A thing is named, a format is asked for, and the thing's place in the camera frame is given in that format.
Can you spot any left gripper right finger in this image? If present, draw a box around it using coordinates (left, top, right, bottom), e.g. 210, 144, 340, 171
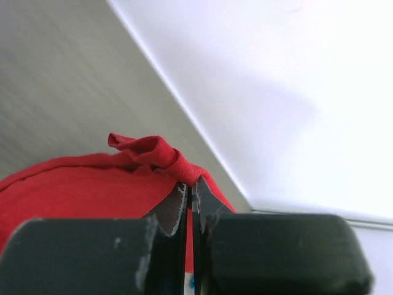
190, 179, 374, 294

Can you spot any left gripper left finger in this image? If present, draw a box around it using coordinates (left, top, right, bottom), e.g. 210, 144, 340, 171
1, 184, 188, 294

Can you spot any red t shirt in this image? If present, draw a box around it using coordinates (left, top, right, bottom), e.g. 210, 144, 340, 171
0, 132, 237, 277

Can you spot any right aluminium frame post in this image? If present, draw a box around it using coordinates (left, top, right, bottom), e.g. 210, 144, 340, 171
250, 202, 393, 231

